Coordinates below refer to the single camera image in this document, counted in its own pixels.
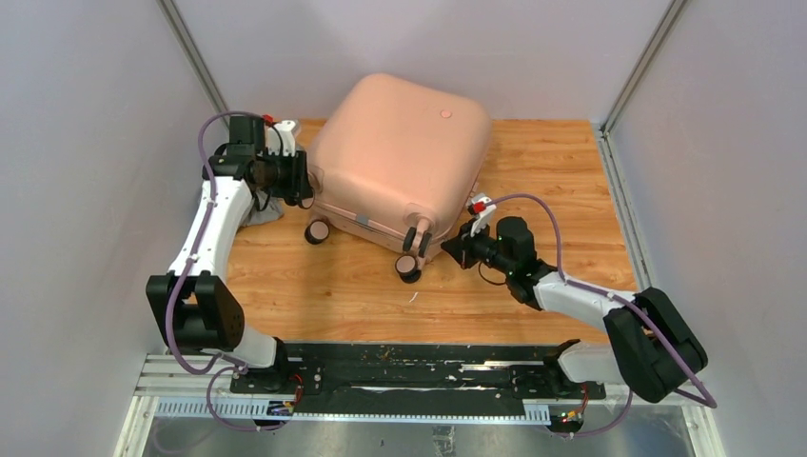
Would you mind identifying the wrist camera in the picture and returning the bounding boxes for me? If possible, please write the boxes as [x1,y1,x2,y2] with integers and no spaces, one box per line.
[468,192,497,236]
[266,120,300,157]

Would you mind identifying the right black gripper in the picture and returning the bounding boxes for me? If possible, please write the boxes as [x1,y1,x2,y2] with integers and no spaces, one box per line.
[440,217,514,276]

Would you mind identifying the grey cloth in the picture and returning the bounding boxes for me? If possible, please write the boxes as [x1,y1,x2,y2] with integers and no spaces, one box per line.
[241,190,284,227]

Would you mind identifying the pink suitcase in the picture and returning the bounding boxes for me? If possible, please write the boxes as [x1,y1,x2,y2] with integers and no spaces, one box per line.
[305,73,492,284]

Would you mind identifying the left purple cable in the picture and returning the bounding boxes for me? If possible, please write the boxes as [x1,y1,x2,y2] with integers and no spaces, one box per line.
[164,111,298,433]

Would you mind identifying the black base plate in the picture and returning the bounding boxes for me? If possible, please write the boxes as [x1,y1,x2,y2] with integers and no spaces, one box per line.
[229,343,605,418]

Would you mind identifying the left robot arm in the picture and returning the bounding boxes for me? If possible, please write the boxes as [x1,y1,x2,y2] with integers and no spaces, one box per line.
[146,110,313,393]

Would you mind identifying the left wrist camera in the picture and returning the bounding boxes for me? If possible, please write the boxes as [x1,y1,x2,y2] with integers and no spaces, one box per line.
[266,120,300,157]

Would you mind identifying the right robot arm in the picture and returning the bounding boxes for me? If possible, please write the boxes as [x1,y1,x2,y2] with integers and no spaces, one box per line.
[441,216,717,407]

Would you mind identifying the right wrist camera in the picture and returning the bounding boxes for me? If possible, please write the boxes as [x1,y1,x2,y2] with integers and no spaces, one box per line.
[468,192,497,236]

